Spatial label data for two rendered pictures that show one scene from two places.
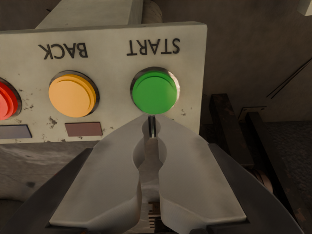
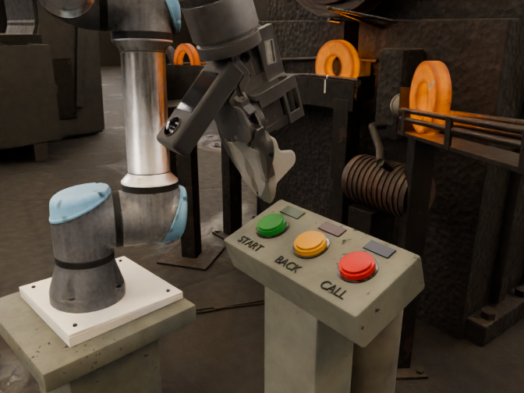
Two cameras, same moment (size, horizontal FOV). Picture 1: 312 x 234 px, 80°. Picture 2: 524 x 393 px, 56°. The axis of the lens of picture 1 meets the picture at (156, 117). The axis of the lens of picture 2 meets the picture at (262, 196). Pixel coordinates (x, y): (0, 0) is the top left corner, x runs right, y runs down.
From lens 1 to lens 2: 56 cm
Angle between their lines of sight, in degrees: 51
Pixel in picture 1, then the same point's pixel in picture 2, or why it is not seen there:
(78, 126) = (331, 231)
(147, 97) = (274, 221)
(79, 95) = (302, 238)
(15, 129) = (373, 249)
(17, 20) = not seen: outside the picture
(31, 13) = not seen: outside the picture
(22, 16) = not seen: outside the picture
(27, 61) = (311, 271)
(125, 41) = (258, 252)
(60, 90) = (307, 245)
